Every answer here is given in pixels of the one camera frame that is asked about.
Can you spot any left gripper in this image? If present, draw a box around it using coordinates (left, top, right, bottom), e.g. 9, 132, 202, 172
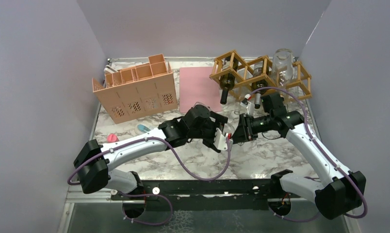
188, 113, 228, 149

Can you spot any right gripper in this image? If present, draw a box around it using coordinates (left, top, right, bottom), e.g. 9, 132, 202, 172
231, 113, 274, 144

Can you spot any clear glass bottle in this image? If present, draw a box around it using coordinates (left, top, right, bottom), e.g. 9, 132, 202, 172
193, 102, 235, 147

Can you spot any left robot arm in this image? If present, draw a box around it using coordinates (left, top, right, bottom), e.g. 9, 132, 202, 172
67, 104, 233, 200

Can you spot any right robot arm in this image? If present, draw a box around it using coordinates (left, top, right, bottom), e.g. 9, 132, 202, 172
232, 93, 366, 219

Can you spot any dark bottle black cap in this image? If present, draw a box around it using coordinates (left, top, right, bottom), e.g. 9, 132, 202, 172
219, 73, 235, 105

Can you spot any wooden wine rack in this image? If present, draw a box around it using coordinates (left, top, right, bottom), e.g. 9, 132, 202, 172
209, 50, 312, 100

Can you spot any dark bottle silver neck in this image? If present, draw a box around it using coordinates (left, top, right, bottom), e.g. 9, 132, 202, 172
251, 61, 268, 109

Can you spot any pink capped small bottle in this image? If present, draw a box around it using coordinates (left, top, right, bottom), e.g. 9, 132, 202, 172
107, 133, 119, 143

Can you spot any pink clipboard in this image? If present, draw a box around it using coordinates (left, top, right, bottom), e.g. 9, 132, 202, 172
179, 67, 222, 113

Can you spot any light blue toy package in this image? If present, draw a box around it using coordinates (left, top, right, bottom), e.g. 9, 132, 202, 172
134, 124, 151, 135

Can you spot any large clear glass jar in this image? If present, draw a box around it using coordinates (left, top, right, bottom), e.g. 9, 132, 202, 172
271, 48, 293, 90

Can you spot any peach plastic organizer basket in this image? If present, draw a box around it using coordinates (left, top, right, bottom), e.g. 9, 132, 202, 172
92, 54, 178, 124

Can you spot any white item behind basket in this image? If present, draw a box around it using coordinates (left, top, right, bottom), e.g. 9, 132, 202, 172
104, 65, 118, 75

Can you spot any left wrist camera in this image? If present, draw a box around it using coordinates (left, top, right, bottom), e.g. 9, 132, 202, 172
213, 128, 233, 151

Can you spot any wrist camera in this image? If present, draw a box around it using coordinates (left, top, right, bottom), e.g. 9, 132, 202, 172
213, 128, 233, 151
240, 94, 255, 116

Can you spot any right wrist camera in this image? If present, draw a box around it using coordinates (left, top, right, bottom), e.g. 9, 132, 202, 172
240, 94, 255, 116

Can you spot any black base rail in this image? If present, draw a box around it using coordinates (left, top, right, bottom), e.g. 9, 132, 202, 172
111, 179, 297, 211

